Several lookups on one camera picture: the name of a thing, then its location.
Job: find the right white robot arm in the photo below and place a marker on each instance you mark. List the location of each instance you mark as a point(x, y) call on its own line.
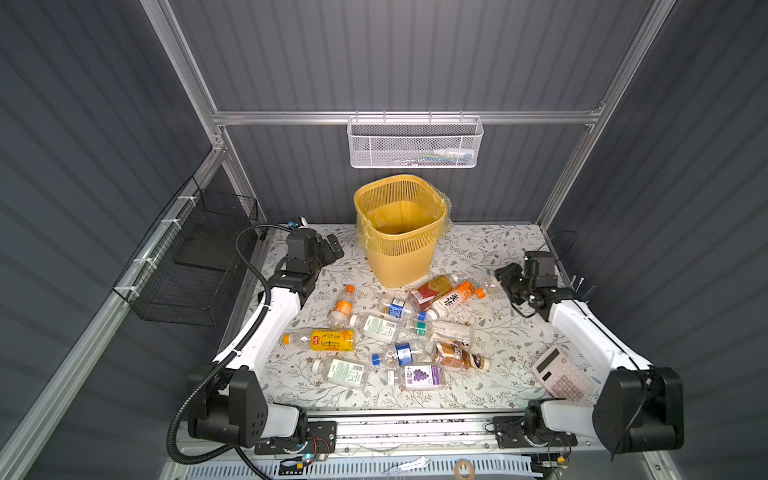
point(640, 407)

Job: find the blue label bottle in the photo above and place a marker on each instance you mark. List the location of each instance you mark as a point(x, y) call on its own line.
point(401, 354)
point(400, 308)

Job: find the brown coffee label bottle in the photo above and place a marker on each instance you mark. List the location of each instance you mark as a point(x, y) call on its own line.
point(455, 356)

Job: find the floral table mat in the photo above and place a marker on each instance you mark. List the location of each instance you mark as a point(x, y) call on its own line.
point(511, 343)

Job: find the yellow plastic waste bin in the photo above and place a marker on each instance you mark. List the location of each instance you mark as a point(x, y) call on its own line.
point(398, 271)

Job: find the tape roll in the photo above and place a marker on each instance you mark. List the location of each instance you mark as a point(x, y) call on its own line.
point(464, 470)

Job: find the blue label bottle upper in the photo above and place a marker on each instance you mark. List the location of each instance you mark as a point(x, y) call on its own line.
point(400, 308)

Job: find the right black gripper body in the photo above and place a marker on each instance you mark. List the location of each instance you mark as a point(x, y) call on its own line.
point(512, 279)

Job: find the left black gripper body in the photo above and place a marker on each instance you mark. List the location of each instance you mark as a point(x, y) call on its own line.
point(323, 256)

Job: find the red yellow tea bottle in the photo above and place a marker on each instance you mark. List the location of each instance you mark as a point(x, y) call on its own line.
point(423, 295)

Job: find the yellow label juice bottle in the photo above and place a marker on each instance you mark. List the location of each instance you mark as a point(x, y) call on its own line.
point(320, 339)

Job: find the orange white label bottle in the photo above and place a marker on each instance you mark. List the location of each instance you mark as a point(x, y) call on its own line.
point(442, 307)

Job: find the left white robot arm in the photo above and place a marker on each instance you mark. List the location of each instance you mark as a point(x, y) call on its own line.
point(227, 404)

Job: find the purple grape label bottle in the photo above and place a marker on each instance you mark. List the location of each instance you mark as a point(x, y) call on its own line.
point(417, 377)

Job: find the white tube in basket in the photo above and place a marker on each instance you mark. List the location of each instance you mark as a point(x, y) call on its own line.
point(465, 155)

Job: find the yellow bin liner bag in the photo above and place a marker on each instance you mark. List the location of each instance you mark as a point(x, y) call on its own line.
point(400, 214)

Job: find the pink calculator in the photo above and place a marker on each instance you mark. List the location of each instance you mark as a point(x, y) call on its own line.
point(561, 378)

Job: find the orange label clear bottle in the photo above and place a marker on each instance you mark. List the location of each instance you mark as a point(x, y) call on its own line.
point(342, 310)

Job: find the green label bottle lower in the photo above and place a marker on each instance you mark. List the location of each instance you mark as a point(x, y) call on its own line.
point(341, 372)

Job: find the blue label bottle lower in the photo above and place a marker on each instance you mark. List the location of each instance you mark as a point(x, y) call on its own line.
point(401, 354)

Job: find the white wire wall basket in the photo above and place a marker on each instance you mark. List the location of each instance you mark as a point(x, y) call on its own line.
point(407, 141)

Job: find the green label bottle upper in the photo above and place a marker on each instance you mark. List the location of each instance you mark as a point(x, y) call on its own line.
point(374, 327)

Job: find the black wire side basket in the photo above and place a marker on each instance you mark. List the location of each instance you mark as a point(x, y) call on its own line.
point(190, 272)

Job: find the green label bottle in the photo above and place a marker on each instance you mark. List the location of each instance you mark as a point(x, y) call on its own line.
point(374, 327)
point(341, 372)

